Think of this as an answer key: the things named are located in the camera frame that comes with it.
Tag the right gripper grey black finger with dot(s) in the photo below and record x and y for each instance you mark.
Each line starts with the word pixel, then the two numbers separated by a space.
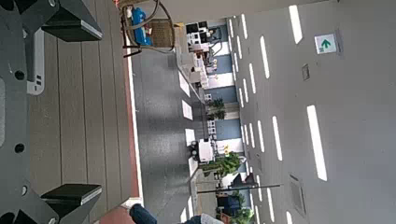
pixel 73 29
pixel 73 193

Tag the teal plastic crate white rim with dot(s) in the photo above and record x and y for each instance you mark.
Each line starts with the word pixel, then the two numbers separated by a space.
pixel 39 62

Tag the blue bag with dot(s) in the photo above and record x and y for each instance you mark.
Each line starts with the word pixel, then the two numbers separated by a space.
pixel 140 28

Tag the person leg in jeans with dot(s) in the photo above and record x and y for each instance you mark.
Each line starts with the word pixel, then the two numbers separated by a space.
pixel 141 214

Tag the wicker rattan chair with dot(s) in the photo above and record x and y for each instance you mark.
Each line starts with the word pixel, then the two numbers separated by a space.
pixel 162 34

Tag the cluttered white office desks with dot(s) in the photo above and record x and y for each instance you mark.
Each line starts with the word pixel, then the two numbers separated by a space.
pixel 197 53

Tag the white wheeled machine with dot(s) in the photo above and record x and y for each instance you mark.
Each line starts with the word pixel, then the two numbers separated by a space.
pixel 205 151

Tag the large green leafy plant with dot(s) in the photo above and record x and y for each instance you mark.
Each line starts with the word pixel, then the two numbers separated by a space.
pixel 229 164

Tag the small dark potted plants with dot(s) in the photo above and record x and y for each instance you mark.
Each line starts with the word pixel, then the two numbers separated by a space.
pixel 218 107

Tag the long black pole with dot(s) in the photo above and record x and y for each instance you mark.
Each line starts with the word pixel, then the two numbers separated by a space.
pixel 243 188

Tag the white ceiling light strip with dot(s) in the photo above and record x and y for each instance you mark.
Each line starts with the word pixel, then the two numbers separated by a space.
pixel 277 138
pixel 244 26
pixel 295 25
pixel 271 205
pixel 265 57
pixel 317 143
pixel 252 78
pixel 261 136

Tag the green plant by blue seat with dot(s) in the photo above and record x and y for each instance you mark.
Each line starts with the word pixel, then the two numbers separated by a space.
pixel 244 216

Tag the large ceiling air vent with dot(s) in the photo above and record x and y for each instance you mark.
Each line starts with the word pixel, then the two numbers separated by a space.
pixel 298 194

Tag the small ceiling hatch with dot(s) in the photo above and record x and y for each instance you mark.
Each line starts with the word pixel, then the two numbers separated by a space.
pixel 305 72

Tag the green arrow exit sign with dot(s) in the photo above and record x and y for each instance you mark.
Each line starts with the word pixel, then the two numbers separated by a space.
pixel 325 44

